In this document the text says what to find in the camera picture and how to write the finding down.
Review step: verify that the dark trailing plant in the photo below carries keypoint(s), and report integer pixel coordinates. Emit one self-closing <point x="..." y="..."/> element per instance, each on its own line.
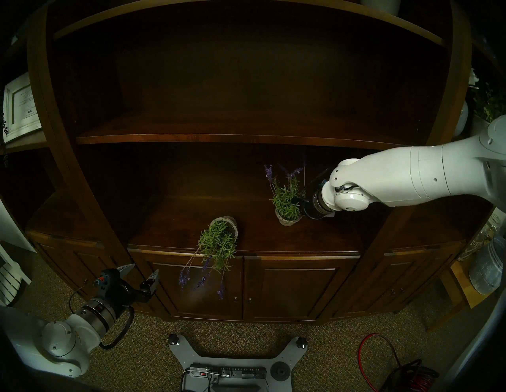
<point x="4" y="126"/>

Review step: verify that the green plant in white pot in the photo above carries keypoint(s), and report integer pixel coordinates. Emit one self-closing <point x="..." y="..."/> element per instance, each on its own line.
<point x="488" y="102"/>

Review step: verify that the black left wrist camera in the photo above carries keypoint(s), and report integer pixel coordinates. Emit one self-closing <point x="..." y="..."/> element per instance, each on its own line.
<point x="106" y="280"/>

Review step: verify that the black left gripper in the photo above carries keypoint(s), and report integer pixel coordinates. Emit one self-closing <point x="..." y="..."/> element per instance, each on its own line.
<point x="128" y="296"/>

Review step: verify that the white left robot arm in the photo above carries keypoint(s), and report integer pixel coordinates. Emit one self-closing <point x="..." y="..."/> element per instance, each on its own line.
<point x="59" y="345"/>

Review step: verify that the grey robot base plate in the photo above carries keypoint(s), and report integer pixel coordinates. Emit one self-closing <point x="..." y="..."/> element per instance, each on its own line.
<point x="182" y="351"/>

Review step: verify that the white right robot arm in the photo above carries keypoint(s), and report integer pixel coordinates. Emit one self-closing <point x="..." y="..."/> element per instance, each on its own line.
<point x="395" y="178"/>

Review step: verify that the white framed certificate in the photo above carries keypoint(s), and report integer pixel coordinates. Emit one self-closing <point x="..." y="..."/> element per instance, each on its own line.
<point x="21" y="106"/>

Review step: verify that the large white ceramic vase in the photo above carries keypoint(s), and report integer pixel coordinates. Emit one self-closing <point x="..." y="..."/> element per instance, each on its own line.
<point x="381" y="6"/>

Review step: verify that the dark wooden shelf cabinet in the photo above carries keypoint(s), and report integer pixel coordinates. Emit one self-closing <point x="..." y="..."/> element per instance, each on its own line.
<point x="237" y="98"/>

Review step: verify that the black power strip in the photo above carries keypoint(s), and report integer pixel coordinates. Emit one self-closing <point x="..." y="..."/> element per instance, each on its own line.
<point x="237" y="372"/>

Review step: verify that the white slatted wooden chair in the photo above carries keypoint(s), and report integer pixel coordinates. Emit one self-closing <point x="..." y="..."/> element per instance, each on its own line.
<point x="8" y="276"/>

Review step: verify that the black base knob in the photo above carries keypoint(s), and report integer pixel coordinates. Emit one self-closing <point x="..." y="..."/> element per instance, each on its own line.
<point x="301" y="342"/>
<point x="172" y="339"/>

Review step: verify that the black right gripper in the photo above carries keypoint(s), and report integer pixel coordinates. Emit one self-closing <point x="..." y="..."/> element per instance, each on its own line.
<point x="307" y="207"/>

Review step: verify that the white round vase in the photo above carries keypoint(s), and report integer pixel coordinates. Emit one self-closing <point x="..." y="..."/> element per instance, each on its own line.
<point x="460" y="120"/>

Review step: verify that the fake lavender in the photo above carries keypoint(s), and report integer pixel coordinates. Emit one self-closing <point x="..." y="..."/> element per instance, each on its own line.
<point x="288" y="199"/>
<point x="219" y="241"/>

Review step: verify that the wooden cabinet door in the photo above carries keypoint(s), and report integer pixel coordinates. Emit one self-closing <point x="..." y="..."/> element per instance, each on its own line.
<point x="300" y="292"/>
<point x="205" y="306"/>

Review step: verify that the black round disk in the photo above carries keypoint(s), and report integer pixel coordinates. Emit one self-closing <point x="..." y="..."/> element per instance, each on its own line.
<point x="280" y="371"/>

